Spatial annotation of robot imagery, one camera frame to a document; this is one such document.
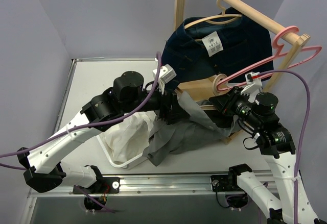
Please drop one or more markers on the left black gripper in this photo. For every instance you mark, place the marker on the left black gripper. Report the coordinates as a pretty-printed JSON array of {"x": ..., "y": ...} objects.
[{"x": 168, "y": 107}]

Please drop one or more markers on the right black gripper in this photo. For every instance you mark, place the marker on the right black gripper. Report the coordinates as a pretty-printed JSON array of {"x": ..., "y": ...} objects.
[{"x": 224, "y": 102}]

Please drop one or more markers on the beige hanger front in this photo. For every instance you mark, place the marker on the beige hanger front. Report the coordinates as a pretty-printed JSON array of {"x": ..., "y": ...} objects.
[{"x": 216, "y": 92}]

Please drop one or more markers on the beige hanger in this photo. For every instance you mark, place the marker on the beige hanger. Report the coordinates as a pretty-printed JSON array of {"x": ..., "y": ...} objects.
[
  {"x": 216, "y": 92},
  {"x": 219, "y": 19}
]

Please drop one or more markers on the grey pleated skirt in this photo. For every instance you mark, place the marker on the grey pleated skirt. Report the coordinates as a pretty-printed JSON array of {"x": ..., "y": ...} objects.
[{"x": 202, "y": 128}]

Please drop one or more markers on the white pleated skirt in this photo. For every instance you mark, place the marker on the white pleated skirt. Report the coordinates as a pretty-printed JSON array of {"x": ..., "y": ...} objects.
[{"x": 130, "y": 137}]

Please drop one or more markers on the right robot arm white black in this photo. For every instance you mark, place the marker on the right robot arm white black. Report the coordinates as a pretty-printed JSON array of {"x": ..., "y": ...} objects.
[{"x": 278, "y": 150}]

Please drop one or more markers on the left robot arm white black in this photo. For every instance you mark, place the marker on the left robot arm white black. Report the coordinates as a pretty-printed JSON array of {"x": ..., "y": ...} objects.
[{"x": 44, "y": 168}]

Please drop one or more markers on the dark blue denim skirt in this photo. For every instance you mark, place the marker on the dark blue denim skirt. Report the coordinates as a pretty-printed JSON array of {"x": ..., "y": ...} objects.
[{"x": 205, "y": 50}]

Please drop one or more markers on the beige hanger rear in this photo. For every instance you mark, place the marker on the beige hanger rear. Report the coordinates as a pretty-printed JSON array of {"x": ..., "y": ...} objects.
[{"x": 219, "y": 19}]

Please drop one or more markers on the wooden clothes rack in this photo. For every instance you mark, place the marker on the wooden clothes rack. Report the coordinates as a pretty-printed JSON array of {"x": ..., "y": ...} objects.
[{"x": 285, "y": 42}]

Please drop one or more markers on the white plastic basket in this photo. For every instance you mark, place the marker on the white plastic basket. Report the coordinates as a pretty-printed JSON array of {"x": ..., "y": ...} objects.
[{"x": 129, "y": 164}]

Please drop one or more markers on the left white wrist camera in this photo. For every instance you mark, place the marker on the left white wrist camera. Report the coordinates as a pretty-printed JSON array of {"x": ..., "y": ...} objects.
[{"x": 166, "y": 74}]

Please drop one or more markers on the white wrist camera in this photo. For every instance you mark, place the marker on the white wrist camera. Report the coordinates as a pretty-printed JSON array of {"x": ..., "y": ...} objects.
[
  {"x": 253, "y": 83},
  {"x": 166, "y": 74}
]

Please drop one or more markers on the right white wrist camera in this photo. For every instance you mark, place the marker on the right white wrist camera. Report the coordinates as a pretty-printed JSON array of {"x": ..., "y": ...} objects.
[{"x": 253, "y": 83}]

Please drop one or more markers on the aluminium mounting rail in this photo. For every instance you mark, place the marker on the aluminium mounting rail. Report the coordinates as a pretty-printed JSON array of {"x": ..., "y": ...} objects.
[{"x": 155, "y": 185}]

